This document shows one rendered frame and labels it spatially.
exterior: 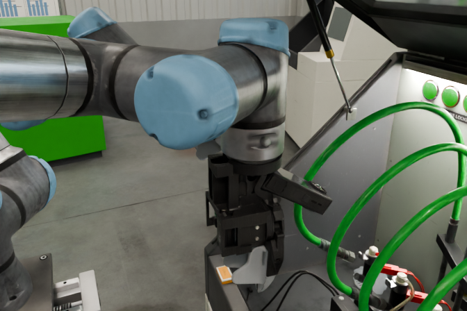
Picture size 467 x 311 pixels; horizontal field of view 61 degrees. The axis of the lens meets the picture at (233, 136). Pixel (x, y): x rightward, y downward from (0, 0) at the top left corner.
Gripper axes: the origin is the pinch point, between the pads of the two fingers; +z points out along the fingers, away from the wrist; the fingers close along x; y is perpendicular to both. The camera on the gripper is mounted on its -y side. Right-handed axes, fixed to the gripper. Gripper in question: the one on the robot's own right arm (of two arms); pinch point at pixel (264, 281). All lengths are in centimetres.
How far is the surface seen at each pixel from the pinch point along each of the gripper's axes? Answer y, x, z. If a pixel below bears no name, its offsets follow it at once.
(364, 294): -13.6, 4.6, 2.5
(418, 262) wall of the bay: -57, -25, 32
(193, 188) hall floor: -45, -248, 124
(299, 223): -11.7, -11.4, 0.4
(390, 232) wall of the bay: -57, -37, 30
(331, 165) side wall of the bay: -39, -43, 8
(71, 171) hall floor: 53, -317, 124
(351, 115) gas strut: -43, -42, -6
